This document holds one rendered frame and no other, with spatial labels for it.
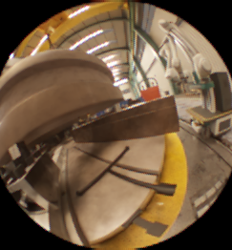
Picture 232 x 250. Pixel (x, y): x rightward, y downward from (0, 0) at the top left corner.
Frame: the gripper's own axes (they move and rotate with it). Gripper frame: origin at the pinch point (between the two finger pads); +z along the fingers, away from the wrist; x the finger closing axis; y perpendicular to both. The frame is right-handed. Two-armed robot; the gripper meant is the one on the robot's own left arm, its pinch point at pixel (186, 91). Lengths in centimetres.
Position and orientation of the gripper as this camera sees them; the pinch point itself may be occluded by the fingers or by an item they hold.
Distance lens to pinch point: 110.8
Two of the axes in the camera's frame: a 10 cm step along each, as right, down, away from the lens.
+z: 3.7, 9.0, 2.1
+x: -4.7, 3.8, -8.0
